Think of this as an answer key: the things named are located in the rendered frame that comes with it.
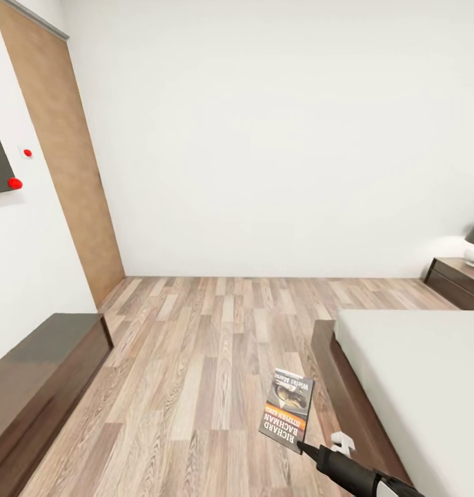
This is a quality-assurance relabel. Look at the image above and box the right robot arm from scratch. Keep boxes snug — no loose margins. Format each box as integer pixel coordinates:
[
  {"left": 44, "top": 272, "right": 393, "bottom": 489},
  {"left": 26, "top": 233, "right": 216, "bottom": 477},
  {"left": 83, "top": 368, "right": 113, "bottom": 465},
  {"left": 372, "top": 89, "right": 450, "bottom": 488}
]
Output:
[{"left": 297, "top": 432, "right": 425, "bottom": 497}]

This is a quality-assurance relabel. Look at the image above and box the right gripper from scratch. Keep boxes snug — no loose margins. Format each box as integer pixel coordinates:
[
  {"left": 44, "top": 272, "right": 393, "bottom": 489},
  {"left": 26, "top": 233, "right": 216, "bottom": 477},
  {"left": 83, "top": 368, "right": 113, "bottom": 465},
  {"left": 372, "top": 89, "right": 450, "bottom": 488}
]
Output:
[{"left": 297, "top": 440, "right": 360, "bottom": 495}]

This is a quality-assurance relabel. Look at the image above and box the hardback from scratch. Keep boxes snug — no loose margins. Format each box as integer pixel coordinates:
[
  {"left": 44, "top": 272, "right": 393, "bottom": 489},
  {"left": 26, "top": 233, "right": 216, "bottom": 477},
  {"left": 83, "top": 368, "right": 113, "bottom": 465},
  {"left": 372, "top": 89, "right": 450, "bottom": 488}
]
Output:
[{"left": 258, "top": 367, "right": 315, "bottom": 456}]

